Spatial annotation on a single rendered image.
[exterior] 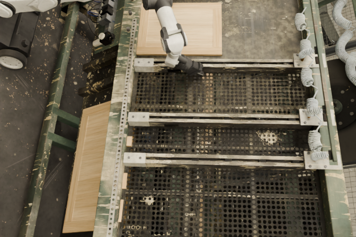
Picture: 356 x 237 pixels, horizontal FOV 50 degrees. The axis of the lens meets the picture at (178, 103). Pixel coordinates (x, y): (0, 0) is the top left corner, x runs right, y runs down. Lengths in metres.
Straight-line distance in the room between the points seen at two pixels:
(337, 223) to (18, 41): 2.26
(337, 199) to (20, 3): 2.21
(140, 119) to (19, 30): 1.14
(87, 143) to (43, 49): 0.89
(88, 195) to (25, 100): 0.87
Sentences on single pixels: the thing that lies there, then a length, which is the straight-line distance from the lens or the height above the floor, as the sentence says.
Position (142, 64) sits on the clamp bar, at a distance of 2.47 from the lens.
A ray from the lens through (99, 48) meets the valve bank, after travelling 2.75.
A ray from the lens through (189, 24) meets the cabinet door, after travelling 2.70.
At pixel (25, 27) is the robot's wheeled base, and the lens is 2.98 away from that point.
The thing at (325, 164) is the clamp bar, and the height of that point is 1.88.
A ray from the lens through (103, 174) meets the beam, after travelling 2.23.
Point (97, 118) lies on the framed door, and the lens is 2.84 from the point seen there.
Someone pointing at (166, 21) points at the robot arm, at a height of 1.38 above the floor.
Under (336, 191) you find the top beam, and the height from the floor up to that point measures 1.90.
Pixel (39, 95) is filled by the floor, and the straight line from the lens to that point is 3.11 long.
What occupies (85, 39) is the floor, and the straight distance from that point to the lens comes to 3.61.
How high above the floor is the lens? 2.40
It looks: 32 degrees down
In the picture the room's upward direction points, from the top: 75 degrees clockwise
